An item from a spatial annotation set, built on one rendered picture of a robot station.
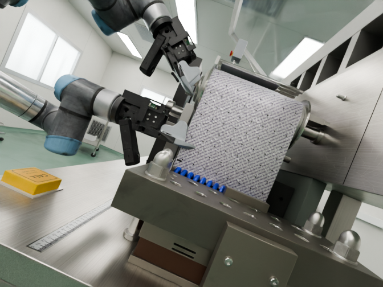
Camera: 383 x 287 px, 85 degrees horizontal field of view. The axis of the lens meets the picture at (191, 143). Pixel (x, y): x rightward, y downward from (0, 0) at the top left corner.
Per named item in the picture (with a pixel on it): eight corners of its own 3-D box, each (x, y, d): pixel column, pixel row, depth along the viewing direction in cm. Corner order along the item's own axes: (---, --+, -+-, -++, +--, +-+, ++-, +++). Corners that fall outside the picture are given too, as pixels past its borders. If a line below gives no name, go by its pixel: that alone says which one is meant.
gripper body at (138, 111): (168, 105, 47) (120, 86, 48) (153, 140, 47) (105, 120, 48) (172, 111, 55) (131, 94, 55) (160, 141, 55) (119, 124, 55)
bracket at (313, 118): (297, 121, 58) (300, 114, 58) (317, 129, 57) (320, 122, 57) (306, 118, 53) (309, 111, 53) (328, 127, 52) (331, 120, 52)
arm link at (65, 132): (66, 147, 60) (81, 111, 60) (80, 160, 53) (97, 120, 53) (35, 139, 54) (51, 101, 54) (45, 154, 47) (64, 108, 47)
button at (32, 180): (30, 176, 46) (34, 166, 46) (58, 189, 45) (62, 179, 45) (-1, 181, 39) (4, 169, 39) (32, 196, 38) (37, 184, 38)
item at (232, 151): (170, 171, 51) (199, 102, 51) (261, 210, 49) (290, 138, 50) (170, 172, 50) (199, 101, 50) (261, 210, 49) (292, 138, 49)
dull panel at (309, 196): (215, 171, 273) (222, 154, 273) (218, 172, 273) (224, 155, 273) (274, 269, 50) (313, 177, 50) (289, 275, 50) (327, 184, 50)
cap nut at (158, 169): (147, 171, 36) (158, 147, 36) (167, 179, 36) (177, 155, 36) (142, 173, 32) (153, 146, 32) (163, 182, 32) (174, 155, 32)
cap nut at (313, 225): (297, 225, 44) (306, 205, 44) (314, 233, 44) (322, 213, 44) (306, 232, 40) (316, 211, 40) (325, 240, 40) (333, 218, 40)
